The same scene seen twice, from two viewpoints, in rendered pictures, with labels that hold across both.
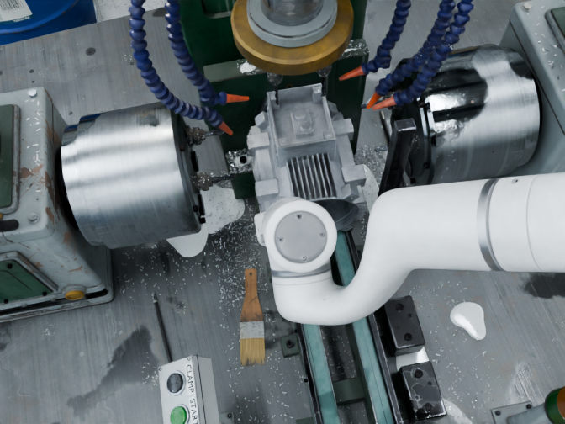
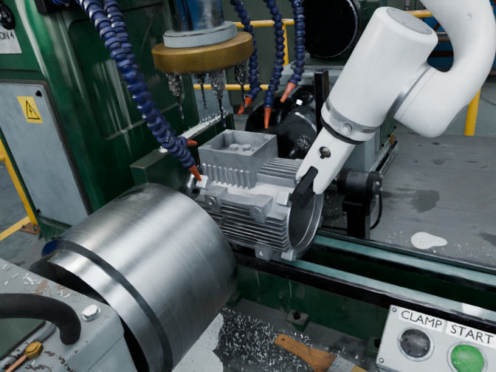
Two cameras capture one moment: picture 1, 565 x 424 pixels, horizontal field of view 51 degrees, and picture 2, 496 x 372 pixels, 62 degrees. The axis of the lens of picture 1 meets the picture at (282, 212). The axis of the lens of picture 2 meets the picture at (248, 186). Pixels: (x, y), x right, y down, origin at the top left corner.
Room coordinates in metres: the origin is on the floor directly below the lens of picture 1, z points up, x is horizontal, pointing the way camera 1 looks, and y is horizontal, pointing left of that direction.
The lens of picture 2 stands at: (0.10, 0.51, 1.45)
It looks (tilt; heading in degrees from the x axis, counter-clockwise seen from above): 28 degrees down; 311
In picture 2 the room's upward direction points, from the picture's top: 8 degrees counter-clockwise
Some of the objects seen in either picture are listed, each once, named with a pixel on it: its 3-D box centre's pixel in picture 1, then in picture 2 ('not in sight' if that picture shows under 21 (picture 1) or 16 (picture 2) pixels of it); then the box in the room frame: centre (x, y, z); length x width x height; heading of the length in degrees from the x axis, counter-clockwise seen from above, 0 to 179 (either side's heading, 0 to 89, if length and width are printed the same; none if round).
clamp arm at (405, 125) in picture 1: (394, 168); (324, 132); (0.48, -0.19, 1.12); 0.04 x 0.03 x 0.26; 6
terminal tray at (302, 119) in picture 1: (300, 126); (239, 158); (0.59, -0.05, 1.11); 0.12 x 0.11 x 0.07; 5
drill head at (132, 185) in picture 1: (113, 180); (114, 303); (0.56, 0.31, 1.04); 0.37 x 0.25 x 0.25; 96
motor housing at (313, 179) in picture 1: (305, 172); (261, 201); (0.55, -0.05, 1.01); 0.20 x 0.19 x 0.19; 5
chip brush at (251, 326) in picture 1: (251, 315); (324, 362); (0.35, 0.08, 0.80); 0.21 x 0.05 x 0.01; 178
